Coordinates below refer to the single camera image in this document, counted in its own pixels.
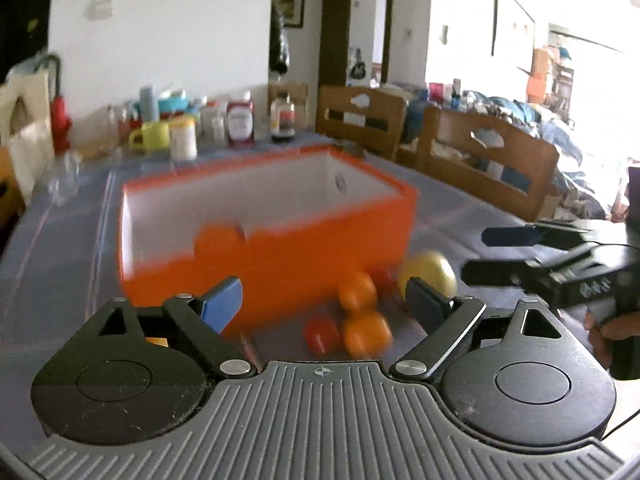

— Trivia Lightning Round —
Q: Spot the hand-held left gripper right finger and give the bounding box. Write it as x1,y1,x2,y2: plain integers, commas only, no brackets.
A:
389,276,566,382

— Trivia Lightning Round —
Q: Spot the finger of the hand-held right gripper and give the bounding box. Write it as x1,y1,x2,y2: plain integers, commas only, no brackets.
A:
460,258,561,291
481,224,594,250

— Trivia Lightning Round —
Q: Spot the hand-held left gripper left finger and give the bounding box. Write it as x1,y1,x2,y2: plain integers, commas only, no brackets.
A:
97,276,258,380

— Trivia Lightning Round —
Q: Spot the yellow apple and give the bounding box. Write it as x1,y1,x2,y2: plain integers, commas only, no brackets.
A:
400,251,458,297

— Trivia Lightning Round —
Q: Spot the orange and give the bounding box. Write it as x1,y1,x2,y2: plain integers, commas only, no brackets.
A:
338,272,379,312
342,310,393,360
194,224,247,263

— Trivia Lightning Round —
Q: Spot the orange box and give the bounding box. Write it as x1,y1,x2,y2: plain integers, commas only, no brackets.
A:
118,145,420,337

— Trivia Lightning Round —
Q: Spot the red tomato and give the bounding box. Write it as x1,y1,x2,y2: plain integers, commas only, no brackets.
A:
304,316,341,354

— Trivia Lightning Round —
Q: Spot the person's right hand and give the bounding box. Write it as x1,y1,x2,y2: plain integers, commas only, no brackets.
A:
585,309,640,369

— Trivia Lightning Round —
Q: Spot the pile of blue clothes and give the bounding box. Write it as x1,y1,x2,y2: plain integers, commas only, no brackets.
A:
410,85,626,211

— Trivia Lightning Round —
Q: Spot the white canister yellow lid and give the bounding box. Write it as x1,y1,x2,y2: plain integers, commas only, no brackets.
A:
169,116,199,161

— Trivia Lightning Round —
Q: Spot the dark red supplement bottle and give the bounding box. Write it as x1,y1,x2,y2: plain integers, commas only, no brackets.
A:
226,91,256,148

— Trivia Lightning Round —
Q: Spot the yellow mug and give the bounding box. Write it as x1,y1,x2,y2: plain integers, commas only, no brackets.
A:
129,121,171,152

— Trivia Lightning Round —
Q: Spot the dark bottle red label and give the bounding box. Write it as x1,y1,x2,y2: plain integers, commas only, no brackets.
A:
270,91,297,143

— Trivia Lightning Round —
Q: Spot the clear glass mug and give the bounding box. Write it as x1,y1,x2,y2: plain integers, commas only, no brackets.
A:
47,152,83,202

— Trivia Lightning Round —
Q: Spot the clear glass jar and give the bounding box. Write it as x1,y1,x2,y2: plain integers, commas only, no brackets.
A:
102,105,124,156

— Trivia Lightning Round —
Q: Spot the teal lidded bowl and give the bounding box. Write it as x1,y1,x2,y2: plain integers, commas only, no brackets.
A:
159,90,191,114

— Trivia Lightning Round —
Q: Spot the grey-blue thermos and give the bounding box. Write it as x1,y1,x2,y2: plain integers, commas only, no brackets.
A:
139,86,160,123

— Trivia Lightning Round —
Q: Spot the red umbrella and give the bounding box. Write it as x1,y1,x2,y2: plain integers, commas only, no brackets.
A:
49,54,72,154

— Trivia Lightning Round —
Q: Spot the white tote bag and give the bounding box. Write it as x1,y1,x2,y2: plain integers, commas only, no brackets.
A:
0,67,56,206

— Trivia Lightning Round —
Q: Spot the black framed wall picture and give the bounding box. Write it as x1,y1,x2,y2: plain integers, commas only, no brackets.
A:
492,0,536,74

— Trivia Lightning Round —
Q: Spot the dark wooden door frame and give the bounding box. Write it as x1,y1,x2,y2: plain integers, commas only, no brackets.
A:
319,0,396,87

